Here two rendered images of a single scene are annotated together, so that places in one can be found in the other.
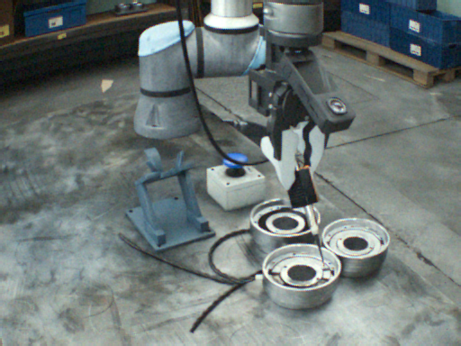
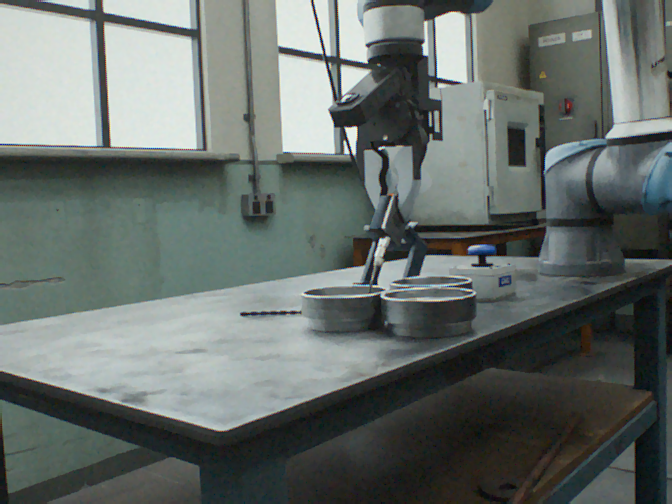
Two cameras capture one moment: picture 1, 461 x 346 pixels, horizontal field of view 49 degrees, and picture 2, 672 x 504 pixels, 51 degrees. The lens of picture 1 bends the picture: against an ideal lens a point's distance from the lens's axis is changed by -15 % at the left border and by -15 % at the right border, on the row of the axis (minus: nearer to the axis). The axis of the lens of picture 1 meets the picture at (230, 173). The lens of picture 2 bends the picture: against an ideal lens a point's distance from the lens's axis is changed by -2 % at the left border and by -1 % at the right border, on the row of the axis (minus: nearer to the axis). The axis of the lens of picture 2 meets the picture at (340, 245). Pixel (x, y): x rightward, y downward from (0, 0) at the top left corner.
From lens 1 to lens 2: 97 cm
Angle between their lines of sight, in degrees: 68
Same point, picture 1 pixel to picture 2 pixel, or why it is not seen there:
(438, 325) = (316, 370)
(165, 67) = (555, 188)
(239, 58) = (629, 179)
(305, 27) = (372, 34)
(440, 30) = not seen: outside the picture
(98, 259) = not seen: hidden behind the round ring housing
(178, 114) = (565, 249)
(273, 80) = not seen: hidden behind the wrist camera
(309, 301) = (306, 313)
